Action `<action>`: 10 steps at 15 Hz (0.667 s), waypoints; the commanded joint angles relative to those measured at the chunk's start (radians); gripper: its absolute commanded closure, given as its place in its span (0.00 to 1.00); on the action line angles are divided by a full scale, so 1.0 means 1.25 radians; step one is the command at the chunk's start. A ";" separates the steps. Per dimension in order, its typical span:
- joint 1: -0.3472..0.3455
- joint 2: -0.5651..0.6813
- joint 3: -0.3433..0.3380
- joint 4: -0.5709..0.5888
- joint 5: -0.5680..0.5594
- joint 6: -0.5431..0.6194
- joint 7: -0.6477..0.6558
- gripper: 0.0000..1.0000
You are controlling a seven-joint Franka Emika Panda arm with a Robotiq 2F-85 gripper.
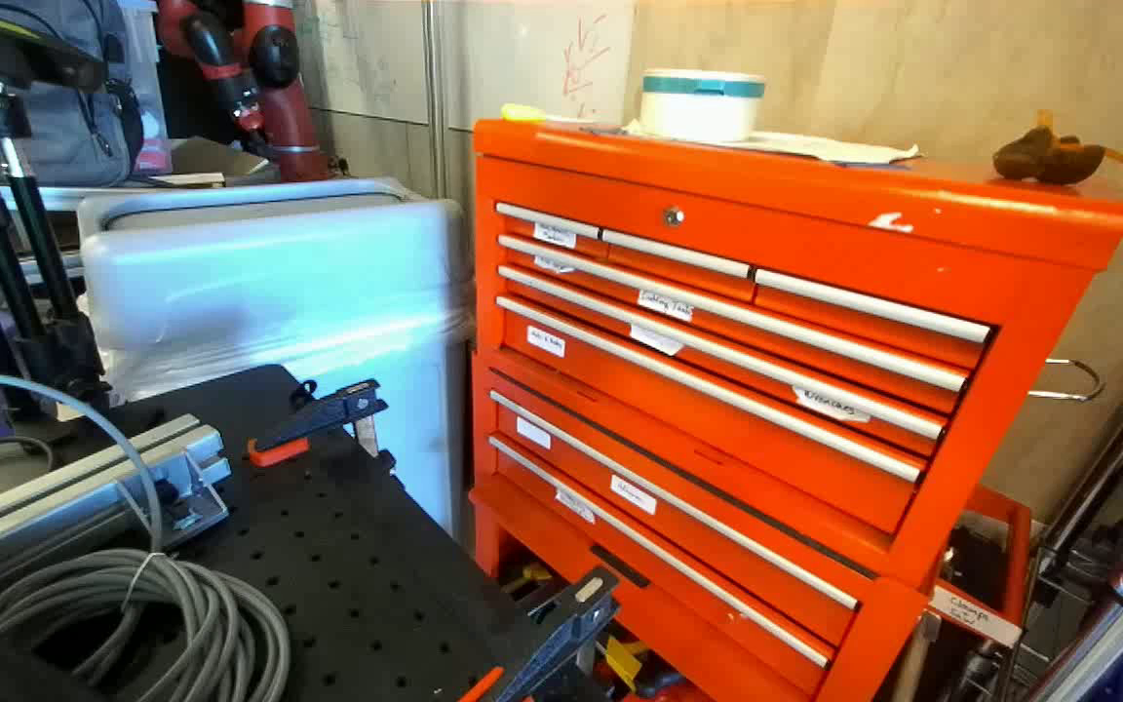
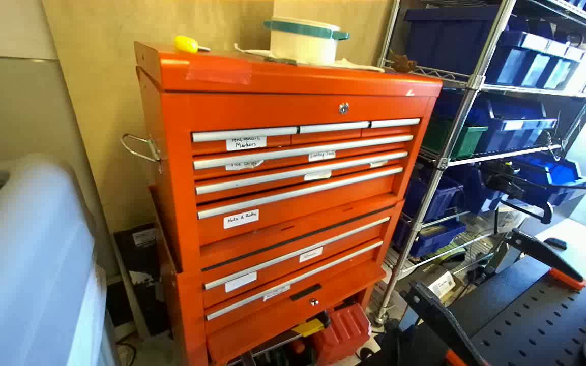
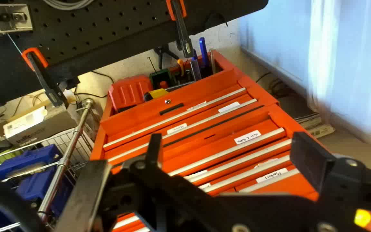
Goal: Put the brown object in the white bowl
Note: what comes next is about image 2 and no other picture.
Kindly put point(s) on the yellow round object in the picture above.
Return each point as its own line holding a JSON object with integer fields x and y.
{"x": 185, "y": 44}

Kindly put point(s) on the orange metal tool chest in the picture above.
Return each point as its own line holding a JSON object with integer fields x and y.
{"x": 286, "y": 102}

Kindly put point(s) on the white paper sheet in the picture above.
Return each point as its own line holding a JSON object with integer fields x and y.
{"x": 360, "y": 65}

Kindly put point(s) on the orange rolling tool cabinet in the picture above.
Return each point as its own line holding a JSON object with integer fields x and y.
{"x": 266, "y": 317}

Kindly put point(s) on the white roll with green rim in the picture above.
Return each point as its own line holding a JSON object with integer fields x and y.
{"x": 304, "y": 41}

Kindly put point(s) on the blue shelf bin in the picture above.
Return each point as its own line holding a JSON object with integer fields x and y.
{"x": 442, "y": 196}
{"x": 554, "y": 176}
{"x": 510, "y": 128}
{"x": 432, "y": 238}

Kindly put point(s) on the red plastic case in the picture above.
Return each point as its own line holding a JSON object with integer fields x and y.
{"x": 342, "y": 331}

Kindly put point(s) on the black box with white label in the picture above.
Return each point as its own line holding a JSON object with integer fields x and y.
{"x": 141, "y": 271}

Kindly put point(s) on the green shelf bin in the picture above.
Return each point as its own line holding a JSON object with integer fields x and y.
{"x": 467, "y": 140}

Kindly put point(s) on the dark blue storage tote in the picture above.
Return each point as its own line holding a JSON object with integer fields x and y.
{"x": 449, "y": 38}

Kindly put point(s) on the black clamp tool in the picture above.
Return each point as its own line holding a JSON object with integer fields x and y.
{"x": 520, "y": 193}

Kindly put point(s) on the blue bin with white labels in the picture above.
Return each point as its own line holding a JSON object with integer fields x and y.
{"x": 533, "y": 63}

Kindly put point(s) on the black perforated workbench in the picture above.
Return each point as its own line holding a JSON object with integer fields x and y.
{"x": 529, "y": 317}

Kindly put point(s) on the white plastic container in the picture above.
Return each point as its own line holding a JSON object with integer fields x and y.
{"x": 29, "y": 271}

